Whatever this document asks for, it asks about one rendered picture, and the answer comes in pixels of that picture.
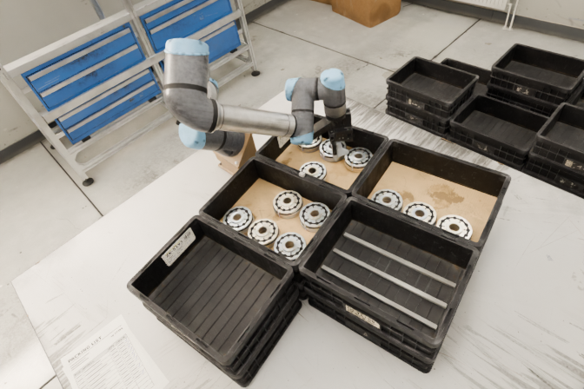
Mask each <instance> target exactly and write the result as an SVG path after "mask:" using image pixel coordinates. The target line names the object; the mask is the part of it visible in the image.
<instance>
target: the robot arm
mask: <svg viewBox="0 0 584 389"><path fill-rule="evenodd" d="M164 52H165V60H164V84H163V100H164V102H165V105H166V107H167V109H168V110H169V112H170V113H171V114H172V115H173V116H174V117H175V118H176V119H177V120H178V121H179V122H181V123H180V125H179V136H180V139H181V141H182V142H183V144H184V145H185V146H186V147H188V148H193V149H197V150H199V149H202V150H210V151H216V152H217V153H218V154H220V155H223V156H226V157H234V156H236V155H238V154H239V153H240V152H241V150H242V148H243V145H244V141H245V134H244V133H249V134H258V135H272V136H281V137H290V142H291V143H292V144H295V145H309V144H311V143H312V142H313V140H314V139H315V138H317V137H318V136H320V135H322V134H324V133H325V132H327V131H328V136H329V140H330V146H331V148H332V154H333V159H334V160H335V162H337V158H338V157H340V156H343V155H346V154H348V149H346V148H343V147H342V142H345V141H347V142H352V141H353V129H352V122H351V112H350V109H349V108H347V107H346V93H345V86H346V84H345V81H344V74H343V73H342V71H341V70H339V69H326V70H324V71H323V72H322V73H321V76H319V77H304V78H301V77H298V78H291V79H288V80H287V81H286V83H285V96H286V99H287V101H290V102H291V114H285V113H280V112H274V111H267V110H261V109H250V108H244V107H238V106H232V105H226V104H220V103H218V91H219V89H218V84H217V82H216V80H214V79H211V78H210V68H209V46H208V44H206V43H205V42H202V41H199V40H195V39H188V38H173V39H169V40H168V41H167V42H166V45H165V50H164ZM320 100H323V105H324V113H325V117H324V118H322V119H321V120H320V121H319V122H317V123H315V124H314V108H315V101H320ZM350 134H352V138H351V135H350ZM349 138H351V139H349ZM336 145H337V149H336Z"/></svg>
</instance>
